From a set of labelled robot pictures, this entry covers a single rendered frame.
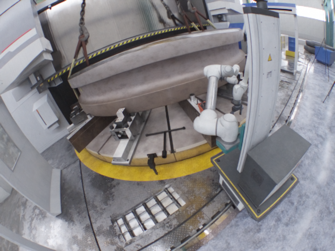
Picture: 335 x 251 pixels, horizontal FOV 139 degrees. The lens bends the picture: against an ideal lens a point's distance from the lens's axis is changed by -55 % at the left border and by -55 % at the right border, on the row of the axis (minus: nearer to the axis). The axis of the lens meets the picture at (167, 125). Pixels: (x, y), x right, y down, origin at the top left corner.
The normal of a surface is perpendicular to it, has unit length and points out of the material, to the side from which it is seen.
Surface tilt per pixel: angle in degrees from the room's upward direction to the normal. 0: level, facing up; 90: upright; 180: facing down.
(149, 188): 0
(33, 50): 90
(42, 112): 90
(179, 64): 90
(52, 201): 37
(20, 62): 90
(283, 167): 0
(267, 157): 0
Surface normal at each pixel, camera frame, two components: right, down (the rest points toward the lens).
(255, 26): 0.33, 0.51
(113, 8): 0.56, 0.39
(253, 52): -0.91, 0.39
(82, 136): 0.84, 0.14
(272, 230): -0.25, -0.77
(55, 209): 0.29, -0.92
